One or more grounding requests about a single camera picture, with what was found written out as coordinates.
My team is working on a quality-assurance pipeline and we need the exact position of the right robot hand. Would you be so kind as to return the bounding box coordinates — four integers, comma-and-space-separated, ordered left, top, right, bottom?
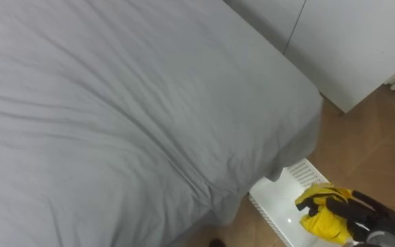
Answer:
296, 190, 395, 245

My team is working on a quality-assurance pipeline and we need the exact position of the yellow and black garment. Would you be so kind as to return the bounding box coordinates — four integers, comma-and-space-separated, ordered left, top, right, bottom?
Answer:
294, 183, 356, 245

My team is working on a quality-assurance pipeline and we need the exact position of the white laundry basket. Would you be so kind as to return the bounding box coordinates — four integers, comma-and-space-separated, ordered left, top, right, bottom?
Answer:
248, 158, 359, 247

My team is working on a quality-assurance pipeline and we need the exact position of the white cabinet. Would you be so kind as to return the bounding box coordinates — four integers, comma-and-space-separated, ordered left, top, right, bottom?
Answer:
222, 0, 395, 113

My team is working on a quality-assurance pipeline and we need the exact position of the grey bed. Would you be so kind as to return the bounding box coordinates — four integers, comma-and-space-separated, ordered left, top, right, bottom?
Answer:
0, 0, 324, 247

